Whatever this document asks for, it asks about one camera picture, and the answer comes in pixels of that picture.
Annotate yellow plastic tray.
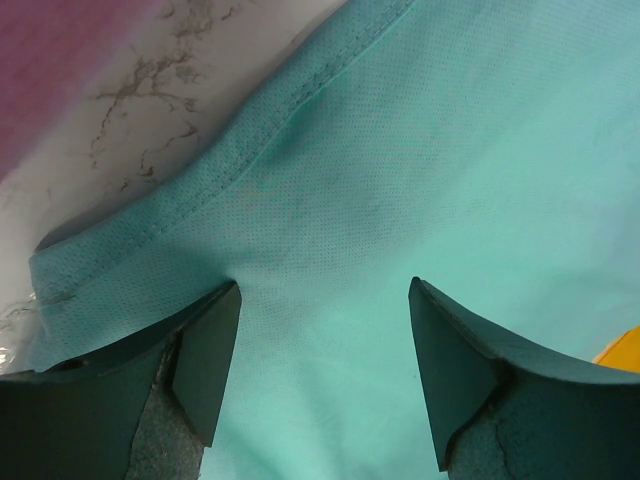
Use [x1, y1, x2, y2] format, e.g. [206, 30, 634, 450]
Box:
[593, 327, 640, 373]

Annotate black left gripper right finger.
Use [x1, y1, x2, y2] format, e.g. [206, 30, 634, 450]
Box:
[408, 278, 639, 479]

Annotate teal t shirt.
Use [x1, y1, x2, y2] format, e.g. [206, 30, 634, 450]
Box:
[27, 1, 639, 479]

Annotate pink folded t shirt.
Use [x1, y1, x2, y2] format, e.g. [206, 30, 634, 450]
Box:
[1, 1, 162, 178]

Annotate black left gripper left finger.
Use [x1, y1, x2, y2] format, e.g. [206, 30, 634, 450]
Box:
[1, 283, 242, 479]

